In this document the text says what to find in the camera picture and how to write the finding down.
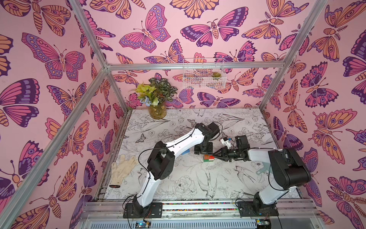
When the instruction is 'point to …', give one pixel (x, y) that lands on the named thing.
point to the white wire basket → (204, 78)
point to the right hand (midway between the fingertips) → (215, 155)
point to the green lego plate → (207, 161)
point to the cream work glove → (118, 173)
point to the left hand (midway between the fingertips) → (208, 154)
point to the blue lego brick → (187, 151)
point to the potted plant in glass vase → (155, 95)
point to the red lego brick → (208, 157)
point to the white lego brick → (211, 159)
